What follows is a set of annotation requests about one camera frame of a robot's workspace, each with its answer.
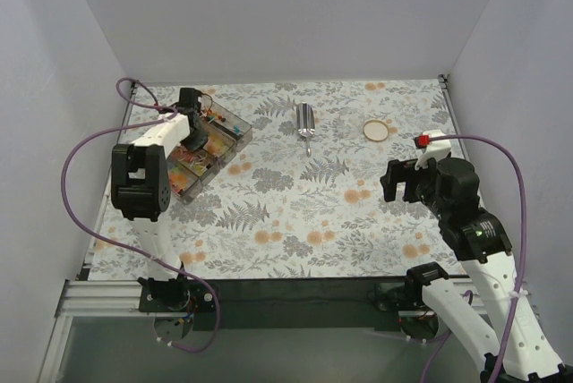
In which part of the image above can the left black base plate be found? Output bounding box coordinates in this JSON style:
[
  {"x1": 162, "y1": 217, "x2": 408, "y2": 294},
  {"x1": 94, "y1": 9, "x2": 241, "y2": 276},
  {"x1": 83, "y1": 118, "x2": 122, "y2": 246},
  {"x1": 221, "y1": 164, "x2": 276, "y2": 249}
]
[{"x1": 137, "y1": 277, "x2": 215, "y2": 313}]

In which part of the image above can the aluminium frame rail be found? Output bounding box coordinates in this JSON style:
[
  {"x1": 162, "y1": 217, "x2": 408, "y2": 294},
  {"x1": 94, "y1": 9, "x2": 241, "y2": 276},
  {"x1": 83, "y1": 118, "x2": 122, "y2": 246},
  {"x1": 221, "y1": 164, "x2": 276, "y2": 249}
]
[{"x1": 35, "y1": 278, "x2": 149, "y2": 383}]

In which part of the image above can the floral patterned table mat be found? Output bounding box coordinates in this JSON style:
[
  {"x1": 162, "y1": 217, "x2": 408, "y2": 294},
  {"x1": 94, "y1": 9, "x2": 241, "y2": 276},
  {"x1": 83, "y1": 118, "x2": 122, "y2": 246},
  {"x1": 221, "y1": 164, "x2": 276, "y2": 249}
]
[{"x1": 89, "y1": 80, "x2": 471, "y2": 280}]

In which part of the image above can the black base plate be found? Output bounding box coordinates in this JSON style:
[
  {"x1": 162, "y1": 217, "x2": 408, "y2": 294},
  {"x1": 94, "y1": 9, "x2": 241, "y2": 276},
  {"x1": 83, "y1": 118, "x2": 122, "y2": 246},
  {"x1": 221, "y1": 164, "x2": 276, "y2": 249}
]
[
  {"x1": 137, "y1": 277, "x2": 215, "y2": 313},
  {"x1": 372, "y1": 282, "x2": 440, "y2": 340}
]

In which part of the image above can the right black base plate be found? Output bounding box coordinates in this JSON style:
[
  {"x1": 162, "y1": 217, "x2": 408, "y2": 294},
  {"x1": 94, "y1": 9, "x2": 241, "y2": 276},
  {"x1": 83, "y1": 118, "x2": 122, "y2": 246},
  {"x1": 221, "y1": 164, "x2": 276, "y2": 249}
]
[{"x1": 372, "y1": 282, "x2": 440, "y2": 340}]

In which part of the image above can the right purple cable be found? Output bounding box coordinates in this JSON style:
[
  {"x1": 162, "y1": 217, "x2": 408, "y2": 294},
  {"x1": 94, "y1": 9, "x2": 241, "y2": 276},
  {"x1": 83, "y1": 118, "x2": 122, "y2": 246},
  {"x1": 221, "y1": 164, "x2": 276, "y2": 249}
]
[{"x1": 419, "y1": 133, "x2": 528, "y2": 383}]

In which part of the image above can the round wooden jar lid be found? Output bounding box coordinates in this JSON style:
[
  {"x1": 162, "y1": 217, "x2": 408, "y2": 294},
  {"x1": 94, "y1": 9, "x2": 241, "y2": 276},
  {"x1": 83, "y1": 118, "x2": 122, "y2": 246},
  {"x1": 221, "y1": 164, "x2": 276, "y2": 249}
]
[{"x1": 363, "y1": 119, "x2": 390, "y2": 142}]

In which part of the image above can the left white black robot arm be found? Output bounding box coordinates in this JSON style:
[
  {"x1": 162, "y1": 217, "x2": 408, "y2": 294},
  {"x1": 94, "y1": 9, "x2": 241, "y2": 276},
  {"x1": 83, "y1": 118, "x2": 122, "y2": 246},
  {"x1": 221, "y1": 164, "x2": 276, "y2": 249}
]
[{"x1": 111, "y1": 88, "x2": 208, "y2": 311}]

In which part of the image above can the silver metal scoop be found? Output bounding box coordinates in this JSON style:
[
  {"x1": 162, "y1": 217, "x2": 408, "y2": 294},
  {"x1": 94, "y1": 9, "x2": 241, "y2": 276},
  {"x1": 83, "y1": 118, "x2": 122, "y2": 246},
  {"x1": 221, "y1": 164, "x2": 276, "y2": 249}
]
[{"x1": 296, "y1": 102, "x2": 315, "y2": 157}]

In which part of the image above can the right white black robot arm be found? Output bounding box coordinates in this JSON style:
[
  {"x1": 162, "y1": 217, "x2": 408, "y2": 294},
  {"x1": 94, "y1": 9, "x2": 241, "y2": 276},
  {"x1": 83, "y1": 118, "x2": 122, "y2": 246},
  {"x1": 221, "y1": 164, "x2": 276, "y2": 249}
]
[{"x1": 381, "y1": 157, "x2": 572, "y2": 382}]

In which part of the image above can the clear compartment candy box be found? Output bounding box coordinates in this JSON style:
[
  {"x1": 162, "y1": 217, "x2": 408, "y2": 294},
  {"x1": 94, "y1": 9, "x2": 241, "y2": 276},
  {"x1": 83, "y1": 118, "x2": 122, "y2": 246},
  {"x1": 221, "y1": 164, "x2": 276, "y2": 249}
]
[{"x1": 167, "y1": 102, "x2": 252, "y2": 204}]

